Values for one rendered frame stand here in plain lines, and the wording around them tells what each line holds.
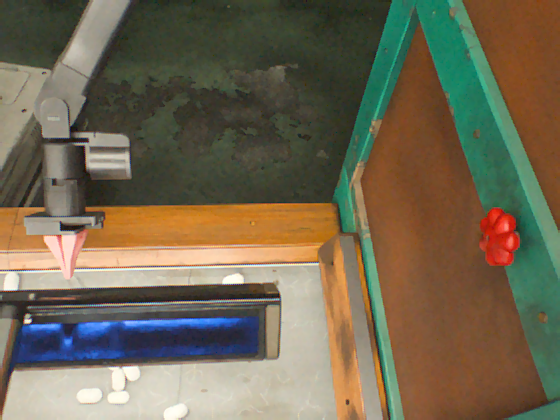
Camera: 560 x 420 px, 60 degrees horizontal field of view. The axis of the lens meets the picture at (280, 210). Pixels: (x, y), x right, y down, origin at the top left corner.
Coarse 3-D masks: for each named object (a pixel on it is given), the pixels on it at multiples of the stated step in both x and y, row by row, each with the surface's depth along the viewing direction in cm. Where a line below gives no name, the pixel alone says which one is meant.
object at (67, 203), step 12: (48, 180) 70; (72, 180) 71; (84, 180) 74; (48, 192) 71; (60, 192) 70; (72, 192) 71; (84, 192) 74; (48, 204) 71; (60, 204) 71; (72, 204) 71; (84, 204) 74; (24, 216) 71; (36, 216) 71; (48, 216) 71; (60, 216) 71; (72, 216) 71; (84, 216) 71; (96, 216) 72
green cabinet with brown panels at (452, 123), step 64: (448, 0) 46; (512, 0) 38; (384, 64) 65; (448, 64) 46; (512, 64) 38; (384, 128) 70; (448, 128) 49; (512, 128) 38; (384, 192) 70; (448, 192) 49; (512, 192) 36; (384, 256) 71; (448, 256) 50; (384, 320) 70; (448, 320) 50; (512, 320) 38; (384, 384) 67; (448, 384) 50; (512, 384) 38
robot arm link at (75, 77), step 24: (96, 0) 67; (120, 0) 68; (96, 24) 68; (120, 24) 69; (72, 48) 68; (96, 48) 68; (72, 72) 68; (96, 72) 69; (48, 96) 68; (72, 96) 68; (72, 120) 69
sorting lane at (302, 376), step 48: (0, 288) 82; (48, 288) 83; (288, 288) 86; (288, 336) 82; (48, 384) 75; (96, 384) 75; (144, 384) 76; (192, 384) 76; (240, 384) 77; (288, 384) 77
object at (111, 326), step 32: (96, 288) 49; (128, 288) 49; (160, 288) 49; (192, 288) 48; (224, 288) 49; (256, 288) 48; (64, 320) 44; (96, 320) 44; (128, 320) 44; (160, 320) 45; (192, 320) 45; (224, 320) 46; (256, 320) 46; (32, 352) 45; (64, 352) 46; (96, 352) 46; (128, 352) 46; (160, 352) 47; (192, 352) 47; (224, 352) 47; (256, 352) 48
